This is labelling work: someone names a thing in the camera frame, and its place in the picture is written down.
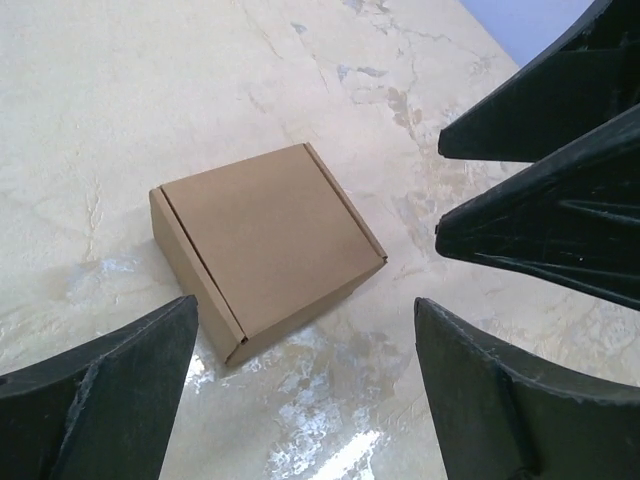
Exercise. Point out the brown cardboard box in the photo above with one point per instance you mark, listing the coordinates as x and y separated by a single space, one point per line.
265 245

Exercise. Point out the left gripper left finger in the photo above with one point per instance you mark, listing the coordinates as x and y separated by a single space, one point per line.
104 409

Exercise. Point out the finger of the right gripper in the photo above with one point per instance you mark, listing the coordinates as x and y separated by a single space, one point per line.
586 77
571 218

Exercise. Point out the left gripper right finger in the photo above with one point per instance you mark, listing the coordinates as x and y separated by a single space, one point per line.
501 412

